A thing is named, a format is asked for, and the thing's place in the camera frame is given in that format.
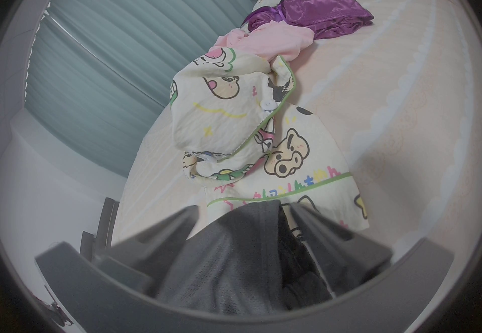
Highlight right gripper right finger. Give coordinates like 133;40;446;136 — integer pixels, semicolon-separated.
291;203;395;297

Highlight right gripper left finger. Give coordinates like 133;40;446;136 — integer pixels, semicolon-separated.
93;205;199;289

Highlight black trousers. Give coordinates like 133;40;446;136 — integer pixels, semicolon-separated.
154;200;334;318

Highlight bed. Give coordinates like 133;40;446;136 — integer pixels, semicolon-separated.
111;0;477;260

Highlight dark grey chest of drawers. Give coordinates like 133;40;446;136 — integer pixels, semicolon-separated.
80;197;121;261

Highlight white printed pyjama top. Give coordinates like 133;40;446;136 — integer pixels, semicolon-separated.
171;49;370;240

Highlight blue-green curtain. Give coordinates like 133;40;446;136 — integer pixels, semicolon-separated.
46;0;261;107
24;16;171;178

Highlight pink garment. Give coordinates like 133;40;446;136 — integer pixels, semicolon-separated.
209;21;315;63

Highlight purple garment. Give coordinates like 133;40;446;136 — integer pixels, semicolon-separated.
243;0;375;40

